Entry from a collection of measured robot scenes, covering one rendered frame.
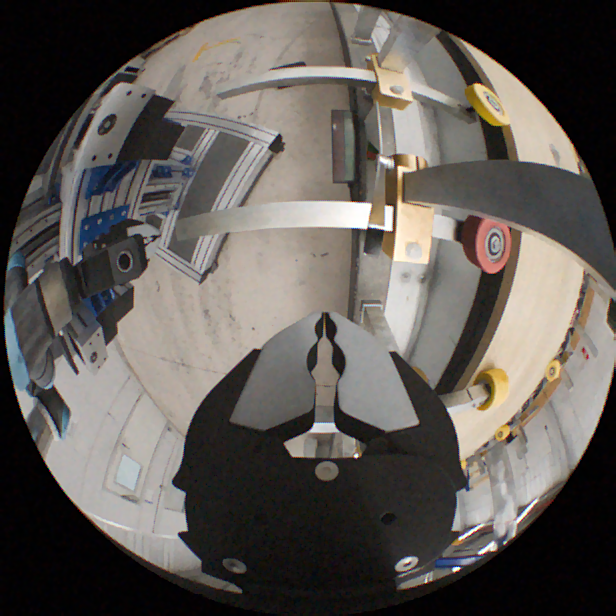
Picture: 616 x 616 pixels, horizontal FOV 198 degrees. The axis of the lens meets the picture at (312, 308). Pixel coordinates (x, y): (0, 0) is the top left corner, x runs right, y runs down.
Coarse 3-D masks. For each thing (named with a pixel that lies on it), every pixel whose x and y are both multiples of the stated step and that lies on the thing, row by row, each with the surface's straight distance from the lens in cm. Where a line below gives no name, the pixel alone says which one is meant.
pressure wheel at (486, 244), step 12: (468, 216) 29; (468, 228) 27; (480, 228) 26; (492, 228) 28; (504, 228) 30; (468, 240) 27; (480, 240) 26; (492, 240) 28; (504, 240) 30; (468, 252) 28; (480, 252) 27; (492, 252) 29; (504, 252) 31; (480, 264) 27; (492, 264) 29; (504, 264) 31
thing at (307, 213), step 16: (240, 208) 25; (256, 208) 24; (272, 208) 24; (288, 208) 24; (304, 208) 23; (320, 208) 23; (336, 208) 23; (352, 208) 24; (368, 208) 24; (176, 224) 30; (192, 224) 29; (208, 224) 27; (224, 224) 26; (240, 224) 25; (256, 224) 25; (272, 224) 24; (288, 224) 24; (304, 224) 24; (320, 224) 23; (336, 224) 23; (352, 224) 24; (448, 224) 28
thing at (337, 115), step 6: (336, 114) 44; (336, 120) 43; (342, 120) 43; (336, 126) 43; (342, 126) 43; (336, 132) 42; (342, 132) 42; (336, 138) 42; (342, 138) 42; (336, 144) 41; (342, 144) 41; (336, 150) 41; (342, 150) 41; (336, 156) 40; (342, 156) 40; (336, 162) 40; (342, 162) 40; (336, 168) 40; (342, 168) 40; (336, 174) 40; (342, 174) 40
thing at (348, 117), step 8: (344, 112) 44; (352, 112) 45; (344, 120) 43; (352, 120) 44; (344, 128) 43; (352, 128) 43; (344, 136) 42; (352, 136) 42; (352, 144) 41; (352, 152) 41; (352, 160) 41; (352, 168) 40; (352, 176) 40
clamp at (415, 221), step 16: (400, 160) 26; (416, 160) 26; (400, 176) 24; (400, 192) 24; (400, 208) 24; (416, 208) 25; (432, 208) 26; (400, 224) 24; (416, 224) 25; (432, 224) 26; (384, 240) 28; (400, 240) 24; (416, 240) 25; (400, 256) 25
